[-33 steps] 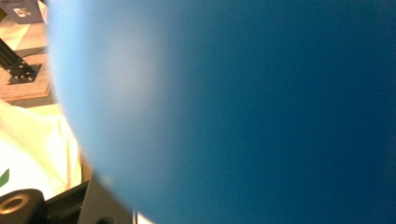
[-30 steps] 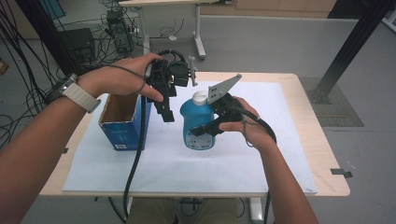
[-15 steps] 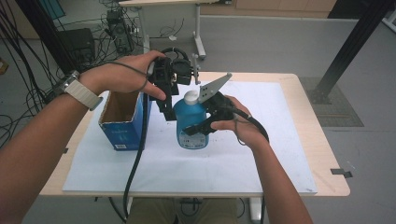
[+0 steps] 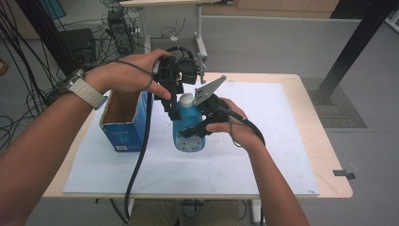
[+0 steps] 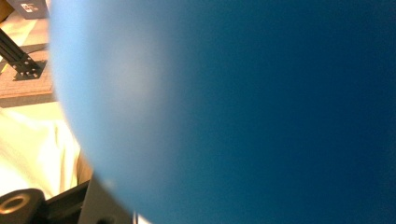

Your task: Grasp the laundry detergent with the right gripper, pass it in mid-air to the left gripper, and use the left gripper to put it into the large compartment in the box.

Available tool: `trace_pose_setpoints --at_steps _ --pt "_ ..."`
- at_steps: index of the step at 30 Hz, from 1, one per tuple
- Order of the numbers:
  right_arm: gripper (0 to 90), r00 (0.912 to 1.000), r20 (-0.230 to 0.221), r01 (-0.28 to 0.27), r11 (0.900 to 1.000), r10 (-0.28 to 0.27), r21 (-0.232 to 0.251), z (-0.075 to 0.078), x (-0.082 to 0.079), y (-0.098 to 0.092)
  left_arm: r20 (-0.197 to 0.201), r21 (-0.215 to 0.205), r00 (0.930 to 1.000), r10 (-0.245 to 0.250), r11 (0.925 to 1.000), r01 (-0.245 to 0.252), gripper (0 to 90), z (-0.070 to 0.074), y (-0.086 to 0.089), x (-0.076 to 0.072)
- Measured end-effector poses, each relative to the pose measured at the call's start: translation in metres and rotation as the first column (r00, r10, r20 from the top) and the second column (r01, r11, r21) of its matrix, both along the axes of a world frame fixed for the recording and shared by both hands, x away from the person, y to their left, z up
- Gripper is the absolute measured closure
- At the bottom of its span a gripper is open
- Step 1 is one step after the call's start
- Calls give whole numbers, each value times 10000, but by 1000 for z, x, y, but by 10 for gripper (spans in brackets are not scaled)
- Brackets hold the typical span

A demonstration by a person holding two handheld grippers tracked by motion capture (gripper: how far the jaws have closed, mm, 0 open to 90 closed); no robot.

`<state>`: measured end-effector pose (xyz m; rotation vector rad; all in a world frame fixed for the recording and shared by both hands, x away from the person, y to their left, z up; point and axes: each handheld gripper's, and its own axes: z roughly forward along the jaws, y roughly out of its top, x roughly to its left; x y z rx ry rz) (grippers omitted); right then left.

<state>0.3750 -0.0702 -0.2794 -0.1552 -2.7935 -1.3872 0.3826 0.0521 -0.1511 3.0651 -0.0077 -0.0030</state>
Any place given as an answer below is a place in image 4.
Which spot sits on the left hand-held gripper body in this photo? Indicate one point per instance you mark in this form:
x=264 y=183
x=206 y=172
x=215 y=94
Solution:
x=171 y=73

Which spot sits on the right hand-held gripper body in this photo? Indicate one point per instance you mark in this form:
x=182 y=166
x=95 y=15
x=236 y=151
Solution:
x=216 y=108

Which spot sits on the blue bottle with white cap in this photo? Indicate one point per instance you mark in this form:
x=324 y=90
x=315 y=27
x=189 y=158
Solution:
x=188 y=114

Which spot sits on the blue cardboard box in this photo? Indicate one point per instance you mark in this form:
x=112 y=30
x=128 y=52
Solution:
x=125 y=135

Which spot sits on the person's right hand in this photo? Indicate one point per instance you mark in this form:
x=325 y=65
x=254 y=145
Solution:
x=241 y=132

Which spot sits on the person's left hand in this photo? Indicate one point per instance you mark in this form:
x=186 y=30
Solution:
x=125 y=75

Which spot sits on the white desk with metal legs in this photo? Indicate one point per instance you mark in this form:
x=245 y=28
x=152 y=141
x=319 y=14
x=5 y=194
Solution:
x=147 y=25

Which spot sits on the white table mat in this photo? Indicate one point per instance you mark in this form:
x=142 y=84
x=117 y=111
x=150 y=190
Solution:
x=235 y=169

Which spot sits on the black computer tower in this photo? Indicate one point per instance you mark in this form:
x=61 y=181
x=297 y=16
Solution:
x=120 y=31

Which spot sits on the person's right leg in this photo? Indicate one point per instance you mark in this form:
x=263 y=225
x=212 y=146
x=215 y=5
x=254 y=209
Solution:
x=213 y=216

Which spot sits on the person's leg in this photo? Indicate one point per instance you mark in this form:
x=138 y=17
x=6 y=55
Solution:
x=153 y=216
x=213 y=216

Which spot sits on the black equipment box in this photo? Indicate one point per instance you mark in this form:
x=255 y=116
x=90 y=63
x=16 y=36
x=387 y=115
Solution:
x=78 y=44

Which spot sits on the person's left leg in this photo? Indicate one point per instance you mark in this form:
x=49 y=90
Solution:
x=153 y=216

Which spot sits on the white table leg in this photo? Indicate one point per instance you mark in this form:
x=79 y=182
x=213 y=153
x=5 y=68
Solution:
x=255 y=210
x=131 y=208

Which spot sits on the black metal stand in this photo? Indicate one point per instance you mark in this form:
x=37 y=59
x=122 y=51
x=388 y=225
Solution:
x=50 y=40
x=354 y=47

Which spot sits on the teal panel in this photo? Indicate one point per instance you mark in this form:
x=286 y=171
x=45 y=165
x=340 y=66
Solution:
x=53 y=8

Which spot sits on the black tape strip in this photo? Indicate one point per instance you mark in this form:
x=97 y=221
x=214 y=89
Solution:
x=343 y=174

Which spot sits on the brown cardboard piece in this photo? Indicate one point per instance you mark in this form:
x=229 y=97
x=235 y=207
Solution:
x=3 y=66

